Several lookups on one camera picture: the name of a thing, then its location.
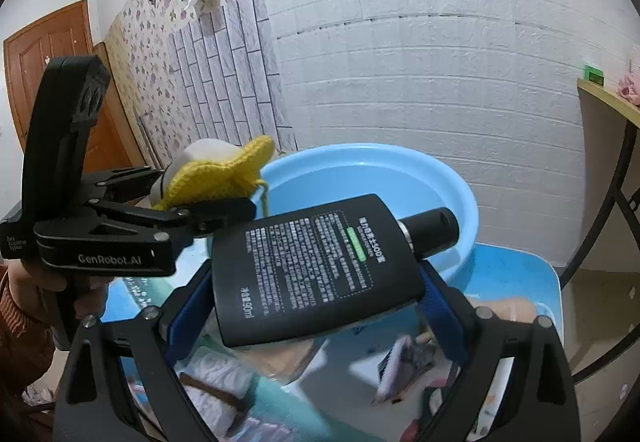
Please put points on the small green box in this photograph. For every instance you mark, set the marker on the small green box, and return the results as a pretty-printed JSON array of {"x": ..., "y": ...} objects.
[{"x": 593, "y": 74}]

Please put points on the clear plastic container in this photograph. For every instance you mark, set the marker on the clear plastic container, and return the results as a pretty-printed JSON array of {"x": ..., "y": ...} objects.
[{"x": 285, "y": 362}]

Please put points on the person's left hand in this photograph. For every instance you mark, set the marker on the person's left hand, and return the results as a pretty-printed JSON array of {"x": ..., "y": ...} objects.
[{"x": 92, "y": 298}]

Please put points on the yellow white knitted toy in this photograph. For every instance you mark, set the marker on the yellow white knitted toy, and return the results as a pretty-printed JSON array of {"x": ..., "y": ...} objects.
[{"x": 215, "y": 177}]

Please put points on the pink white comb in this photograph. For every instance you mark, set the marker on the pink white comb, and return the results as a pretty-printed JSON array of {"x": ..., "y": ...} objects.
[{"x": 392, "y": 369}]

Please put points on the small picture-printed table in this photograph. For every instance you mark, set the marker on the small picture-printed table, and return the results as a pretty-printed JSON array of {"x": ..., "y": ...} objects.
[{"x": 510, "y": 272}]

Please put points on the brown wooden door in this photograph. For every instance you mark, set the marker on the brown wooden door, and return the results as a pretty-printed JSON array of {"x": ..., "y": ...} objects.
[{"x": 50, "y": 36}]

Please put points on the clear plastic bag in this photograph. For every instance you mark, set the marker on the clear plastic bag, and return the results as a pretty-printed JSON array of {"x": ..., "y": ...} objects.
[{"x": 215, "y": 367}]

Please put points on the black bottle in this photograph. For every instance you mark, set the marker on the black bottle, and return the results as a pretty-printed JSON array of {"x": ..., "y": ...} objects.
[{"x": 310, "y": 272}]

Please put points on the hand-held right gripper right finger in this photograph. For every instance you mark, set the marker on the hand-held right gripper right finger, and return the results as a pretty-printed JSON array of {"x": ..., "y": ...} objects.
[{"x": 445, "y": 317}]

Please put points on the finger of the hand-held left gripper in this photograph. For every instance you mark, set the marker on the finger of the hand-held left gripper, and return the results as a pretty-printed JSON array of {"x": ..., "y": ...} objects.
[
  {"x": 220, "y": 214},
  {"x": 125, "y": 178}
]

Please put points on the brown stick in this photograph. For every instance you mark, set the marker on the brown stick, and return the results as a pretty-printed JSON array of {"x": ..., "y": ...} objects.
[{"x": 215, "y": 392}]

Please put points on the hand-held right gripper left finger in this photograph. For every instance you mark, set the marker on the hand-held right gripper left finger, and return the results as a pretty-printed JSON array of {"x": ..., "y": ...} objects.
[{"x": 192, "y": 317}]

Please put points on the colourful foil packet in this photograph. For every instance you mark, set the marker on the colourful foil packet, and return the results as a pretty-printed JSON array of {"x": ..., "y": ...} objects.
[{"x": 420, "y": 352}]

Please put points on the pink soft toy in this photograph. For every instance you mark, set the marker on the pink soft toy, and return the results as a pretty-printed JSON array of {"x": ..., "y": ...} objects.
[{"x": 630, "y": 89}]

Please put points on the folding desk with black legs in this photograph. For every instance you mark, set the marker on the folding desk with black legs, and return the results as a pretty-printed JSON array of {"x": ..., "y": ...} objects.
[{"x": 610, "y": 99}]

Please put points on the tan plush toy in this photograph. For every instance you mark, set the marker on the tan plush toy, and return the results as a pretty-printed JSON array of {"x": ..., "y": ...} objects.
[{"x": 505, "y": 308}]

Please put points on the blue plastic basin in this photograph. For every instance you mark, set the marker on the blue plastic basin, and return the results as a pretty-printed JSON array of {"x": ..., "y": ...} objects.
[{"x": 350, "y": 177}]

